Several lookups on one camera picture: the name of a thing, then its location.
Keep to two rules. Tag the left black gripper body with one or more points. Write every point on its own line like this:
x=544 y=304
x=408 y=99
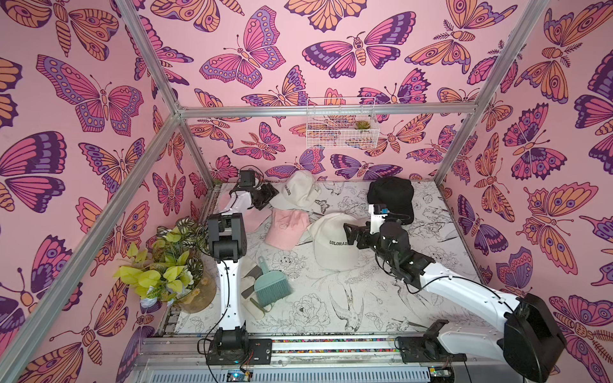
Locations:
x=264 y=196

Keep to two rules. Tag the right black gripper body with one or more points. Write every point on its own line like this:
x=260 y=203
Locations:
x=363 y=235

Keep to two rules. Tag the cream Colorado cap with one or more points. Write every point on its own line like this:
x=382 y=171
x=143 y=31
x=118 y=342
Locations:
x=331 y=249

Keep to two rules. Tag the black cap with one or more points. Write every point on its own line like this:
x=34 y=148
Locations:
x=396 y=194

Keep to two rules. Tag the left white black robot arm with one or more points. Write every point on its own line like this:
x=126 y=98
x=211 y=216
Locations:
x=227 y=245

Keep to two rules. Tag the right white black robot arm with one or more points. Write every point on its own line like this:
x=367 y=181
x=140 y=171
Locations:
x=525 y=335

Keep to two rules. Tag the pink cap with logo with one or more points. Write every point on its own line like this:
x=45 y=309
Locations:
x=249 y=210

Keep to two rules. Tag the cream cap rear left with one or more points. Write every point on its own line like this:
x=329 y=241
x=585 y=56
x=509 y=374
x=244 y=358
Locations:
x=299 y=192

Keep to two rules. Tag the plain pink cap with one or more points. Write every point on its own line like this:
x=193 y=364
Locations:
x=287 y=228

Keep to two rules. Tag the clear plastic dustpan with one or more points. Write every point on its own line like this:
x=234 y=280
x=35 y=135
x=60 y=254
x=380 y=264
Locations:
x=249 y=273

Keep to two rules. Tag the teal hand brush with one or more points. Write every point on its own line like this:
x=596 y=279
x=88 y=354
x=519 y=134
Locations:
x=272 y=285

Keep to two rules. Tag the small succulent in basket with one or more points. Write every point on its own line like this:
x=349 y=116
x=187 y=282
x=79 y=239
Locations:
x=362 y=125

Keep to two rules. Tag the potted green plant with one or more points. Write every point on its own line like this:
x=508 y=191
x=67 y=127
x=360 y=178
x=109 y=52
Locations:
x=171 y=271

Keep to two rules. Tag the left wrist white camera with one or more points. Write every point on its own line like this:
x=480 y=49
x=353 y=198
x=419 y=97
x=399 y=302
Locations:
x=247 y=179

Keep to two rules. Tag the wrist white camera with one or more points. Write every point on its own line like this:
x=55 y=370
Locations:
x=378 y=214
x=247 y=179

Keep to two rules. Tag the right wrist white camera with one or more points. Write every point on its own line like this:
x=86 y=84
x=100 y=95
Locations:
x=378 y=214

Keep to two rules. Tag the white wire basket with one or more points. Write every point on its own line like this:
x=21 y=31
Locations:
x=333 y=125

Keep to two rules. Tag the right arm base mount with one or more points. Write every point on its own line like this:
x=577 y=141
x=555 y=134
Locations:
x=427 y=350

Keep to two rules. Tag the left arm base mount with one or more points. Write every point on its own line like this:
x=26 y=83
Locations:
x=256 y=352

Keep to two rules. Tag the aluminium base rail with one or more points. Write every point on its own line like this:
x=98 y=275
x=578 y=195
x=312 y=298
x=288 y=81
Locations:
x=362 y=358

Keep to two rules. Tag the aluminium frame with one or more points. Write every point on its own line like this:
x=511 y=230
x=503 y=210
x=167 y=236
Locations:
x=90 y=96

